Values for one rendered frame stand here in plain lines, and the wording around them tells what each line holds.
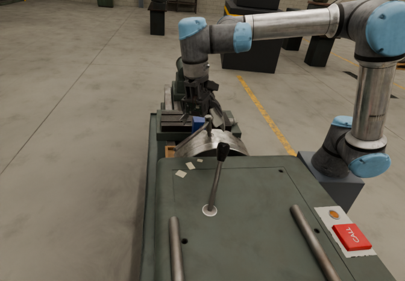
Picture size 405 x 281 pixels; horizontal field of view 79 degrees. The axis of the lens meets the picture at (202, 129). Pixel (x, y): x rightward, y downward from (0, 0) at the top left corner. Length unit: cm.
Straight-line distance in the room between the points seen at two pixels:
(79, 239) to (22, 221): 50
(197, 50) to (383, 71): 49
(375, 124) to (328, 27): 32
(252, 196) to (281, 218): 9
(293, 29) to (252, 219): 55
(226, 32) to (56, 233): 197
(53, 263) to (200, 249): 166
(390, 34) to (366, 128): 28
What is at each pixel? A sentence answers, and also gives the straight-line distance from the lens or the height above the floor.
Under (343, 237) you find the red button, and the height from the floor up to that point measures 127.
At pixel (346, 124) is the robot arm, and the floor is 132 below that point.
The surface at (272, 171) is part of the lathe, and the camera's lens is 78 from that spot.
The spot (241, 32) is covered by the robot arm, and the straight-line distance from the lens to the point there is 68.
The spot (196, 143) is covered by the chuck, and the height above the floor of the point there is 122.
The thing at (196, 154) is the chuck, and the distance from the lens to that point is 85.
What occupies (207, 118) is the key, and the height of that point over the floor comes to 131.
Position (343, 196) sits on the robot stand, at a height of 102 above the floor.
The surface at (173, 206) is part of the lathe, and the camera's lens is 63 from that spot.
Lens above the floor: 174
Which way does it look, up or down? 32 degrees down
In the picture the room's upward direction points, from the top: 6 degrees clockwise
